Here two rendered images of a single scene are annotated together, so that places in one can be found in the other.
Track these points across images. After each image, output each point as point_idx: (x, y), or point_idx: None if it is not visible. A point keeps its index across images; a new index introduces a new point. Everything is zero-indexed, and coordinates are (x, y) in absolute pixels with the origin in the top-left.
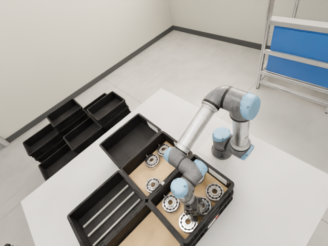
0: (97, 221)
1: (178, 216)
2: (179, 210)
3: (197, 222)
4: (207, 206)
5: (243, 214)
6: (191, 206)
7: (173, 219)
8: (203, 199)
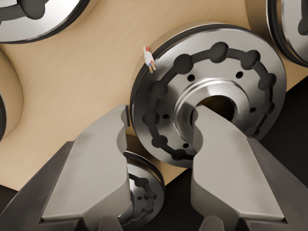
0: None
1: (39, 154)
2: (28, 122)
3: (164, 192)
4: (249, 116)
5: None
6: None
7: (8, 168)
8: (239, 62)
